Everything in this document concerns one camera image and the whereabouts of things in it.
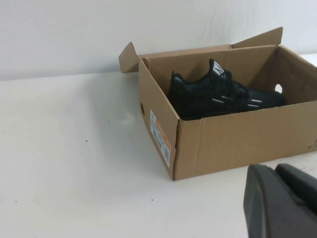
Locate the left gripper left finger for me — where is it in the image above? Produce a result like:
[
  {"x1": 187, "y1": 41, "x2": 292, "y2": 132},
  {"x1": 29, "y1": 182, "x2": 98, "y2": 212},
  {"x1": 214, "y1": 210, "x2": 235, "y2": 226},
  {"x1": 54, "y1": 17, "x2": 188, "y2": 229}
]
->
[{"x1": 242, "y1": 164, "x2": 317, "y2": 238}]

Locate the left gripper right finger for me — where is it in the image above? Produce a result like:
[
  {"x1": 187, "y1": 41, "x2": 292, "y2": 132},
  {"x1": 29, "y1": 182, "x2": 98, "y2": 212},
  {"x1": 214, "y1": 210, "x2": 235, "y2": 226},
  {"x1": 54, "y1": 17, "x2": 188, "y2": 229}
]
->
[{"x1": 275, "y1": 163, "x2": 317, "y2": 212}]

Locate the black mesh sneaker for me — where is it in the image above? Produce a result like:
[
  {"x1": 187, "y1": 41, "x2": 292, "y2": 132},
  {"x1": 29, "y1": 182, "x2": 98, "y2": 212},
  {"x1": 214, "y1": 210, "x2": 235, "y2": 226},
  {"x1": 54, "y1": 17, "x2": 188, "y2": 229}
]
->
[{"x1": 168, "y1": 58, "x2": 287, "y2": 121}]

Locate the brown cardboard shoe box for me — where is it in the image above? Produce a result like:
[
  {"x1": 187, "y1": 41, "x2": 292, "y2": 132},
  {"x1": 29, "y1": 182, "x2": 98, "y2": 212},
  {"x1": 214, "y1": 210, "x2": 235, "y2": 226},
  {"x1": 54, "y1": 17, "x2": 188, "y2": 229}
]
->
[{"x1": 118, "y1": 26, "x2": 317, "y2": 181}]

